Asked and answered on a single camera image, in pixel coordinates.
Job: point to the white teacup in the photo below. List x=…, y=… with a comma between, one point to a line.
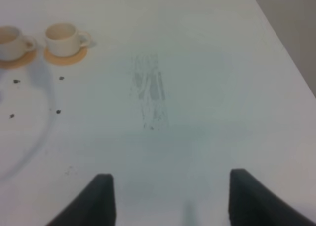
x=65, y=40
x=13, y=44

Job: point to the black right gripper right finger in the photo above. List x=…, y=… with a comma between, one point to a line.
x=252, y=204

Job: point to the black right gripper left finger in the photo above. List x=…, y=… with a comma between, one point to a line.
x=94, y=206

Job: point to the right orange coaster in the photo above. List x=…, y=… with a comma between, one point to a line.
x=65, y=61

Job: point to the orange coaster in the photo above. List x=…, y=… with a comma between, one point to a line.
x=26, y=59
x=65, y=61

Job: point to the right white teacup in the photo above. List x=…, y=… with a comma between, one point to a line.
x=65, y=40

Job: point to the left white teacup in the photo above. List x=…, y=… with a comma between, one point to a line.
x=13, y=44

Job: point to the left orange coaster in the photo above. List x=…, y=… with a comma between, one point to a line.
x=26, y=59

